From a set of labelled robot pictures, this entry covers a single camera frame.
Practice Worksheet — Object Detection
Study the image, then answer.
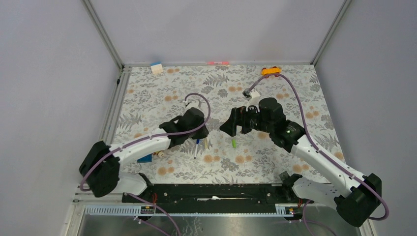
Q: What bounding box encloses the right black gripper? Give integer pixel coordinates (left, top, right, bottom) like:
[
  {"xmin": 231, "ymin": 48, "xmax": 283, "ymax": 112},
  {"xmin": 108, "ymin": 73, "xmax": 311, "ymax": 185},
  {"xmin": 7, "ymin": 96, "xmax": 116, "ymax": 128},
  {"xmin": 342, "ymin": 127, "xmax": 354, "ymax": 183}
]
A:
[{"xmin": 219, "ymin": 103, "xmax": 273, "ymax": 137}]

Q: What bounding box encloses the white pen with blue tip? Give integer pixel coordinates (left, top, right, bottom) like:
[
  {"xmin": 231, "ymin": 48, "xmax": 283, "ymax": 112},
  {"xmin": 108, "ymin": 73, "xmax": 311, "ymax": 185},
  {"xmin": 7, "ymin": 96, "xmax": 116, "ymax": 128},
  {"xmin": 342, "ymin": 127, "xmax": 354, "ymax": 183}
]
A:
[{"xmin": 193, "ymin": 144, "xmax": 199, "ymax": 159}]

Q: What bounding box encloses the pink marker pen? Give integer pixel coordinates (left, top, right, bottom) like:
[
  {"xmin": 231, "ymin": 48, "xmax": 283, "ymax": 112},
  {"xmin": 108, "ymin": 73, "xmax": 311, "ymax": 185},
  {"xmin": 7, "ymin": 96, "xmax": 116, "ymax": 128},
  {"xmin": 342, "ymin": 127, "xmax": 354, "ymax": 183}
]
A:
[{"xmin": 206, "ymin": 61, "xmax": 230, "ymax": 65}]

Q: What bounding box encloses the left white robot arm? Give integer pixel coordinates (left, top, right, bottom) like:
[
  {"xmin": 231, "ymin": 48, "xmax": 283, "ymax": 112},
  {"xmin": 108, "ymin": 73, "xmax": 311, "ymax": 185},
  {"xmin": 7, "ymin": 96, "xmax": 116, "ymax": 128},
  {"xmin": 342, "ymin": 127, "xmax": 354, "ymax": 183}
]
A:
[{"xmin": 79, "ymin": 107, "xmax": 209, "ymax": 202}]

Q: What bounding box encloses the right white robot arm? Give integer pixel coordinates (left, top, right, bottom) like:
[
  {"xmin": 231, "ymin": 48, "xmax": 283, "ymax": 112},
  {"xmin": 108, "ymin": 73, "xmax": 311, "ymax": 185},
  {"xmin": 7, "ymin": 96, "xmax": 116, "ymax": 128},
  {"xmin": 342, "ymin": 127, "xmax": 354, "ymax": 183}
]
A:
[{"xmin": 219, "ymin": 98, "xmax": 382, "ymax": 227}]

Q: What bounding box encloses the floral patterned table mat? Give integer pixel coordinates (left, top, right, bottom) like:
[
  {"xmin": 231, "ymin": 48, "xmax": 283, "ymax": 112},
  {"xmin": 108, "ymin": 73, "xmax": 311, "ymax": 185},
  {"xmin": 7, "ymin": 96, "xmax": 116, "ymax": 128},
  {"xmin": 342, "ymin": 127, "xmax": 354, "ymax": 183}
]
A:
[{"xmin": 113, "ymin": 65, "xmax": 344, "ymax": 183}]

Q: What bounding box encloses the blue white toy brick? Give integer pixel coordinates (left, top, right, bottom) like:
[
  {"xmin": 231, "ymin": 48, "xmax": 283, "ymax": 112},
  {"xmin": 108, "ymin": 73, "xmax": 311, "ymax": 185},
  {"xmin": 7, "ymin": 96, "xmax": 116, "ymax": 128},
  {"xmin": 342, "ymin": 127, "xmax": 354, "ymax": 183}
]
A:
[{"xmin": 137, "ymin": 155, "xmax": 152, "ymax": 163}]

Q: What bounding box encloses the white block with blue top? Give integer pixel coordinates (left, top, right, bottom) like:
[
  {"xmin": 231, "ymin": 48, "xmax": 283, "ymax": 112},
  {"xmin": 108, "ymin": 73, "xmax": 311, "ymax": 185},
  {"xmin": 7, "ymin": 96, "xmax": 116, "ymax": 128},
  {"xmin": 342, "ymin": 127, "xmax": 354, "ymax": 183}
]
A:
[{"xmin": 150, "ymin": 62, "xmax": 164, "ymax": 75}]

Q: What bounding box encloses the orange toy car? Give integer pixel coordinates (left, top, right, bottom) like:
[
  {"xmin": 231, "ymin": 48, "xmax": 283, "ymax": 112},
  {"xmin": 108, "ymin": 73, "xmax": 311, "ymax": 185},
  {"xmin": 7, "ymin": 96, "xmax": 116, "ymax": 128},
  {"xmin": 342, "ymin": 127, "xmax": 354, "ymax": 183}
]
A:
[{"xmin": 261, "ymin": 66, "xmax": 282, "ymax": 78}]

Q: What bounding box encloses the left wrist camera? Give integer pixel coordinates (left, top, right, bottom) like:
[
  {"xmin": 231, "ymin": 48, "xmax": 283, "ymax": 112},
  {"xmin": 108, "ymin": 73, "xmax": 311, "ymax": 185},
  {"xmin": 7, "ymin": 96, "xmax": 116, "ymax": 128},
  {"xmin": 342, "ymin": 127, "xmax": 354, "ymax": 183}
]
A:
[{"xmin": 184, "ymin": 99, "xmax": 202, "ymax": 110}]

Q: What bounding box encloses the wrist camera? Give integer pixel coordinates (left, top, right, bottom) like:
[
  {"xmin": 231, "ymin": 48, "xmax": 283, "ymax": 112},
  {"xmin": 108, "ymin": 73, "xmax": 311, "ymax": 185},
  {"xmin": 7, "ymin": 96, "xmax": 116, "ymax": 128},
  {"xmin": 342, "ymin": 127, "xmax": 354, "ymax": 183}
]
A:
[
  {"xmin": 242, "ymin": 89, "xmax": 261, "ymax": 111},
  {"xmin": 184, "ymin": 99, "xmax": 202, "ymax": 110}
]

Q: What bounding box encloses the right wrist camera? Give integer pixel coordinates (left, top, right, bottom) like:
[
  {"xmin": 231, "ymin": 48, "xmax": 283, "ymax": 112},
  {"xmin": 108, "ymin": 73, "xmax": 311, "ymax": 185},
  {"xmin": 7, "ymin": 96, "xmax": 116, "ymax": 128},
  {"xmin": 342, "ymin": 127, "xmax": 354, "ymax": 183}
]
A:
[{"xmin": 242, "ymin": 89, "xmax": 261, "ymax": 111}]

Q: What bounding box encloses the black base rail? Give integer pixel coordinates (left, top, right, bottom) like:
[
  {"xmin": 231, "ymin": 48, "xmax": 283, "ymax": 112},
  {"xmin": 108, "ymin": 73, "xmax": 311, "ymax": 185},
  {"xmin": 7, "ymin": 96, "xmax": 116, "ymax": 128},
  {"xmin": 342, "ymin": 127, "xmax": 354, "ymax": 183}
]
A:
[{"xmin": 139, "ymin": 184, "xmax": 306, "ymax": 214}]

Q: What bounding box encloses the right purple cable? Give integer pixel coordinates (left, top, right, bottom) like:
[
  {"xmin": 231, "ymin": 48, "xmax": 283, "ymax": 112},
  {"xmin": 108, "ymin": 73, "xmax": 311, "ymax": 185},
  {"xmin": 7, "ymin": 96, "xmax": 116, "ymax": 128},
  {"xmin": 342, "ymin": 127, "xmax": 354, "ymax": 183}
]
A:
[{"xmin": 247, "ymin": 73, "xmax": 390, "ymax": 221}]

